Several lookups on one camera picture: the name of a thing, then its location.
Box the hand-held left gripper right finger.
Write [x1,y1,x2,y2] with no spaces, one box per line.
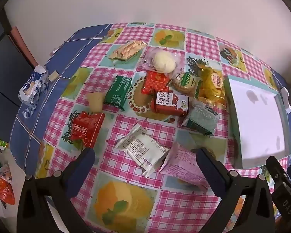
[196,148,274,233]

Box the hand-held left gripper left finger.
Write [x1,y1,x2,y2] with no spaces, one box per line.
[16,148,95,233]

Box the white box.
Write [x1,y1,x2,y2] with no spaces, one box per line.
[224,75,291,170]

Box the jelly cup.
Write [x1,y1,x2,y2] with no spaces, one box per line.
[86,92,105,114]

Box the clear-wrapped white bun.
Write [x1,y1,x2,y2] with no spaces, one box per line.
[139,48,185,75]

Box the beige snack packet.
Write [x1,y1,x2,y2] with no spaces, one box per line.
[109,40,147,62]

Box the pink snack packet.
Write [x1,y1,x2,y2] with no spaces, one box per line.
[158,142,214,195]

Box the red clear-window snack packet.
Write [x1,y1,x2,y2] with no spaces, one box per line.
[70,112,106,149]

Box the pink checkered fruit tablecloth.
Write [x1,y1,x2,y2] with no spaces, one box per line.
[35,22,291,233]

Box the green silver snack packet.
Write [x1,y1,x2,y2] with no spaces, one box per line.
[181,101,220,136]

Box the white snack packet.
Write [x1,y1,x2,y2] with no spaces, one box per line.
[114,123,170,178]

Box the white power adapter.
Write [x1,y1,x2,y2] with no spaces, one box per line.
[281,87,291,114]

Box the red milk carton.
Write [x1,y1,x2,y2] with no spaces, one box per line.
[150,91,190,117]

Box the orange plastic bag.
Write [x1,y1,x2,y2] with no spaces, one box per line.
[0,175,16,205]

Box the yellow snack packet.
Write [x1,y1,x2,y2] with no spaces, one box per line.
[196,64,226,108]

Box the round cookie packet green label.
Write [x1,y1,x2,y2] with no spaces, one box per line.
[172,71,202,98]

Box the blue white crumpled packet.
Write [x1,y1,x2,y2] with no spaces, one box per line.
[18,65,49,120]

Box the blue grid tablecloth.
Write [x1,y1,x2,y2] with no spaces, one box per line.
[9,24,291,233]

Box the dark cabinet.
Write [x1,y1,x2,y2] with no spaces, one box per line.
[0,19,37,108]

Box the pink board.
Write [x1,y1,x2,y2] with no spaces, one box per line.
[10,26,39,69]

